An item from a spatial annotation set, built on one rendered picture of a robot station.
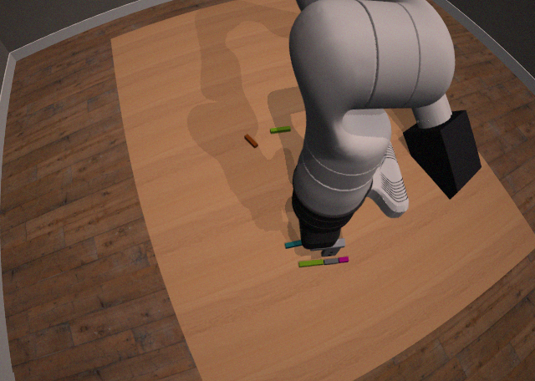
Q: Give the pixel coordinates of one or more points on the grey rod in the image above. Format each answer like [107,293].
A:
[331,261]

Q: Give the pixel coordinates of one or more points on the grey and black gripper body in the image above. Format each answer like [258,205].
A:
[322,210]

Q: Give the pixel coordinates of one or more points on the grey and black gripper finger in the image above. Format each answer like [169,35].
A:
[335,248]

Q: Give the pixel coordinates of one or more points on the turquoise rod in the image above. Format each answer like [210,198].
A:
[293,244]

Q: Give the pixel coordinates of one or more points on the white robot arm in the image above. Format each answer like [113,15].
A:
[367,57]

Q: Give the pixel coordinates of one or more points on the orange rod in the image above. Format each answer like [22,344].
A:
[251,141]

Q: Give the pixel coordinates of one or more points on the lime green rod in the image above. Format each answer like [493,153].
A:
[280,129]
[311,263]

